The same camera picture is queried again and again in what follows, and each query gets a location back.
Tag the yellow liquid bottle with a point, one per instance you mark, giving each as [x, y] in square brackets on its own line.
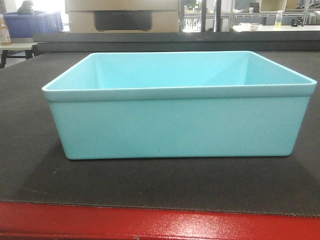
[278, 19]

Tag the orange juice bottle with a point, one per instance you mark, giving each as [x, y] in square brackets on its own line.
[5, 39]

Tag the light teal plastic bin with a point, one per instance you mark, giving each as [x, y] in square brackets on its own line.
[178, 104]

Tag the black conveyor belt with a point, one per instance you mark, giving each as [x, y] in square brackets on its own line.
[34, 169]

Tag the red conveyor frame edge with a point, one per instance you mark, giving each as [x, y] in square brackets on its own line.
[27, 221]

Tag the cardboard box with black panel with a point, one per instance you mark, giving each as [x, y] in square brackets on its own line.
[123, 16]

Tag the blue tub background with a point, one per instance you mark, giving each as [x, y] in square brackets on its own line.
[25, 26]

